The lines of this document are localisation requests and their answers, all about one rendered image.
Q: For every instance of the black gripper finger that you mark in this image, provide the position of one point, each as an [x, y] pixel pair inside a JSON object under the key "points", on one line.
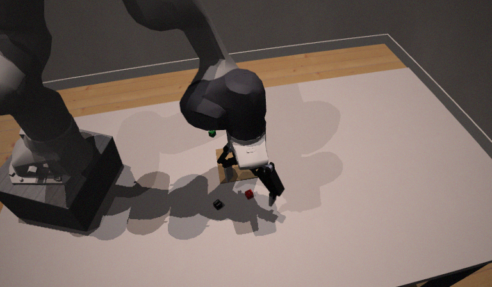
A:
{"points": [[227, 163], [270, 179]]}

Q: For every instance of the tan flat mat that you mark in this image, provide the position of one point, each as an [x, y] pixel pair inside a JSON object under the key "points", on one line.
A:
{"points": [[238, 174]]}

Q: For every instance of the red die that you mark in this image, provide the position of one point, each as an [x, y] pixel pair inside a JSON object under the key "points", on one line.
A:
{"points": [[249, 194]]}

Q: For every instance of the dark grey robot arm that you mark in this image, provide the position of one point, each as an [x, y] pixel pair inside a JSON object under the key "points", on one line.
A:
{"points": [[52, 148]]}

